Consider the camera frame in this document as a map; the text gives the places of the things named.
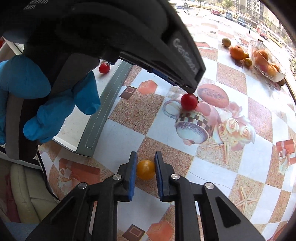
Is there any red cherry tomato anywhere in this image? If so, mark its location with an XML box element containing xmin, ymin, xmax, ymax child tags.
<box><xmin>98</xmin><ymin>62</ymin><xmax>110</xmax><ymax>74</ymax></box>

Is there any yellow cherry tomato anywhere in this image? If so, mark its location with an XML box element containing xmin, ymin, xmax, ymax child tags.
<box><xmin>137</xmin><ymin>160</ymin><xmax>155</xmax><ymax>180</ymax></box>

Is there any red tomato with stem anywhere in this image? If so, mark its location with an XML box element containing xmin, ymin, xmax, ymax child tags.
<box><xmin>180</xmin><ymin>93</ymin><xmax>199</xmax><ymax>111</ymax></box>

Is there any blue gloved hand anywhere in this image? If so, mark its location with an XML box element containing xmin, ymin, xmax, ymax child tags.
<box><xmin>1</xmin><ymin>55</ymin><xmax>101</xmax><ymax>145</ymax></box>

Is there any grey-edged white tray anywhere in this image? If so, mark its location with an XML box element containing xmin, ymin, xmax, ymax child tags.
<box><xmin>0</xmin><ymin>37</ymin><xmax>134</xmax><ymax>158</ymax></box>

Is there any green-brown fruit beside bowl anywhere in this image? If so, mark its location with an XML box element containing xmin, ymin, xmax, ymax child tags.
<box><xmin>277</xmin><ymin>79</ymin><xmax>285</xmax><ymax>86</ymax></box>

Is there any green-brown fruit by orange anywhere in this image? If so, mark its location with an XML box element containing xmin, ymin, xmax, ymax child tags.
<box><xmin>222</xmin><ymin>38</ymin><xmax>231</xmax><ymax>48</ymax></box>

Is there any clear glass fruit bowl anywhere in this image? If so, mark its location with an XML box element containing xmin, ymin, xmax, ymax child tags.
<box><xmin>248</xmin><ymin>40</ymin><xmax>286</xmax><ymax>82</ymax></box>

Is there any large orange in bowl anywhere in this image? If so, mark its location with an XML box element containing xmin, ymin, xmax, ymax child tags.
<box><xmin>252</xmin><ymin>49</ymin><xmax>269</xmax><ymax>66</ymax></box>

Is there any orange on table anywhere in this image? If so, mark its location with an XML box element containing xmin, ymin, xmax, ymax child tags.
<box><xmin>229</xmin><ymin>45</ymin><xmax>245</xmax><ymax>61</ymax></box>

